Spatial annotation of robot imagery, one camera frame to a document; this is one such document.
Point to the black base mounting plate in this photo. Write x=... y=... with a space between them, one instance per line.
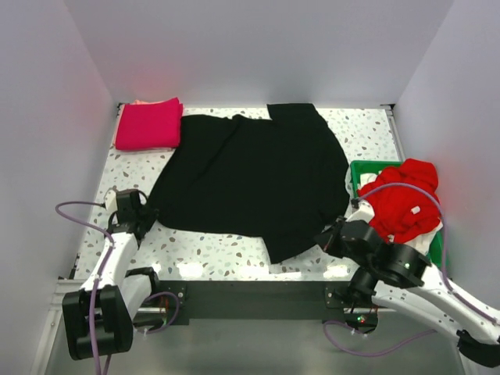
x=256 y=300

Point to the black t shirt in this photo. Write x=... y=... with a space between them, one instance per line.
x=281 y=179

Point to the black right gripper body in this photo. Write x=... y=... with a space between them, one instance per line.
x=333 y=245

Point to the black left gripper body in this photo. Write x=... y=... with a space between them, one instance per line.
x=148 y=216

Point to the aluminium rail frame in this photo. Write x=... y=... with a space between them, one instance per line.
x=367 y=134

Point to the red t shirt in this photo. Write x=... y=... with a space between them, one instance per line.
x=401 y=198

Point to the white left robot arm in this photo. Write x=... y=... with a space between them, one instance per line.
x=99 y=316

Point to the green plastic basket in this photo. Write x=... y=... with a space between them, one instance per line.
x=359 y=167

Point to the folded peach t shirt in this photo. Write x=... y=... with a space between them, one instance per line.
x=140 y=102

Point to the folded pink t shirt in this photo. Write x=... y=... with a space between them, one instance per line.
x=145 y=127

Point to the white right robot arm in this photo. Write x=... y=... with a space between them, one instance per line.
x=398 y=277

